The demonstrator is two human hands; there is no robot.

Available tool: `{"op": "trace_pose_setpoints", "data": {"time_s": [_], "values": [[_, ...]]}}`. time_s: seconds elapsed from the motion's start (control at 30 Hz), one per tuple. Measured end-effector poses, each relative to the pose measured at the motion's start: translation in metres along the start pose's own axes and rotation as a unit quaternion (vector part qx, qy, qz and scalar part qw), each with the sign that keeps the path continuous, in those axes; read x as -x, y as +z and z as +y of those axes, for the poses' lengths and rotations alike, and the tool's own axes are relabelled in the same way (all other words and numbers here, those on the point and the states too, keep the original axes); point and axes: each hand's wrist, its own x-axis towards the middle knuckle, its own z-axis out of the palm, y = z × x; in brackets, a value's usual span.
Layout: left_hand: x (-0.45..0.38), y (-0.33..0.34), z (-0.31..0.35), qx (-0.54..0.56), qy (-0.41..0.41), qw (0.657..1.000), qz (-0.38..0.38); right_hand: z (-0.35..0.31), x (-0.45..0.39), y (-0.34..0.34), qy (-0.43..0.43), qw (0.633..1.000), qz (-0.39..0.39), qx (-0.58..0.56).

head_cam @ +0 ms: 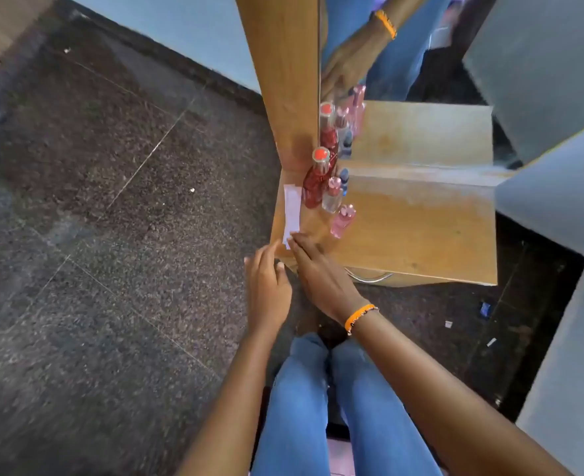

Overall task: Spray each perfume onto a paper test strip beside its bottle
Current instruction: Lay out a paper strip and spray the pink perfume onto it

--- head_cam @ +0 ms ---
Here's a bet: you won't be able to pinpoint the person's right hand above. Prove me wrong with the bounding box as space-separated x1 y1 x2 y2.
287 232 370 324

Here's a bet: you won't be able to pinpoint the person's left hand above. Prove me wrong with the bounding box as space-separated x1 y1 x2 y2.
244 240 293 337

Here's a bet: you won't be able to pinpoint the person's left forearm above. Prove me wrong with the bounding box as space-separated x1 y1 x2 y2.
177 331 284 476

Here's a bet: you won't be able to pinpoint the person's right forearm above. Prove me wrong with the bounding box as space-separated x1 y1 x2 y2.
349 310 576 476

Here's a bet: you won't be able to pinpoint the white paper strip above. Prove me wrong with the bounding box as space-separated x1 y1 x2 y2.
282 184 303 250

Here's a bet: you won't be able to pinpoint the pink perfume bottle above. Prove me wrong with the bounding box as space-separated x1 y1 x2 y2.
330 203 357 240

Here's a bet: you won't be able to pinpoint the clear bottle with pink cap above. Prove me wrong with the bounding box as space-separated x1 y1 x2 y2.
321 176 345 215

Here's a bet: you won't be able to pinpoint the red perfume bottle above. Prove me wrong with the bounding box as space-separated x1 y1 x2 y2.
302 146 340 210

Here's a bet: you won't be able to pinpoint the wooden dressing table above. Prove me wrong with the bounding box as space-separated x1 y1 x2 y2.
270 160 517 288

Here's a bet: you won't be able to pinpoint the blue jeans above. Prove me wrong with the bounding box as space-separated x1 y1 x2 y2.
250 333 444 476

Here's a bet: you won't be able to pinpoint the mirror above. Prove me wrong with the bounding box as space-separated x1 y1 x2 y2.
319 0 584 170

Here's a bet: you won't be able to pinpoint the wooden mirror side panel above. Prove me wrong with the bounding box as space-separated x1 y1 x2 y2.
234 0 321 175

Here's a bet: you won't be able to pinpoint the pink footwear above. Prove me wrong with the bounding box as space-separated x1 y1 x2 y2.
328 437 356 476

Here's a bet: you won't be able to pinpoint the wooden door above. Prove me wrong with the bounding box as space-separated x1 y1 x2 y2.
0 0 60 88

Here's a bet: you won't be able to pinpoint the metal drawer handle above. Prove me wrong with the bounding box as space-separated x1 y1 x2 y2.
343 267 395 284

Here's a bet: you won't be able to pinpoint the orange beaded bracelet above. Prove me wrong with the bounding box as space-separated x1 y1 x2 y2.
344 303 380 336

